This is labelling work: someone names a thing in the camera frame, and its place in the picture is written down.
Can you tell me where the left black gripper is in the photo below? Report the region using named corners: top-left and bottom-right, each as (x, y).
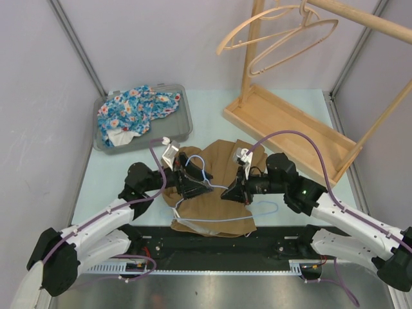
top-left (142, 152), bottom-right (212, 199)

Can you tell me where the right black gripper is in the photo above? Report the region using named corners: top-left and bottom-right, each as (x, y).
top-left (221, 165), bottom-right (286, 206)

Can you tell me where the tan brown skirt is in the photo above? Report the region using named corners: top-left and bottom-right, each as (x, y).
top-left (162, 140), bottom-right (256, 238)

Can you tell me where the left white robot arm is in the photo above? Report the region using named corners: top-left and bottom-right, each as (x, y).
top-left (26, 153), bottom-right (213, 297)

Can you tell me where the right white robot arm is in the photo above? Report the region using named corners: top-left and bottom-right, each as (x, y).
top-left (221, 153), bottom-right (411, 292)

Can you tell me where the lower wooden hanger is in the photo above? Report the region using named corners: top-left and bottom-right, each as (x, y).
top-left (247, 1), bottom-right (339, 77)

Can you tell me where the wooden hanger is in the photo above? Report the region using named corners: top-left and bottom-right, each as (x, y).
top-left (216, 1), bottom-right (321, 55)
top-left (247, 1), bottom-right (339, 77)

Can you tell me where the upper wooden hanger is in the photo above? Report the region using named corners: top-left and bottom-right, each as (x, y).
top-left (216, 1), bottom-right (321, 55)

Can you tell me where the grey plastic tray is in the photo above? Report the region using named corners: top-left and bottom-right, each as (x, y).
top-left (93, 84), bottom-right (192, 154)

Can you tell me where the wooden clothes rack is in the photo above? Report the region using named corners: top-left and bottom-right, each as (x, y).
top-left (223, 1), bottom-right (411, 185)

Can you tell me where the blue floral cloth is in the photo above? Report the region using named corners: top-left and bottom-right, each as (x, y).
top-left (97, 85), bottom-right (182, 147)

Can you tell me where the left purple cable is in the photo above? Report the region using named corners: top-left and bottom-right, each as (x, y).
top-left (40, 137), bottom-right (171, 287)

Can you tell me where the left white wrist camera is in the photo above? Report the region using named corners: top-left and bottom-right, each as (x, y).
top-left (162, 136), bottom-right (180, 169)

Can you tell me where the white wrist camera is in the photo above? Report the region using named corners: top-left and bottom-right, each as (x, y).
top-left (232, 147), bottom-right (253, 180)
top-left (162, 136), bottom-right (180, 169)

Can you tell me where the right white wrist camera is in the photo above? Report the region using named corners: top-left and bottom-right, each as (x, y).
top-left (232, 147), bottom-right (253, 180)

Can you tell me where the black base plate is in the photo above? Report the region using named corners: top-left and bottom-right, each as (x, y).
top-left (126, 226), bottom-right (324, 272)

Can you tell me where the white slotted cable duct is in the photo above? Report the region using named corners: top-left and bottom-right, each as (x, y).
top-left (86, 259), bottom-right (305, 276)

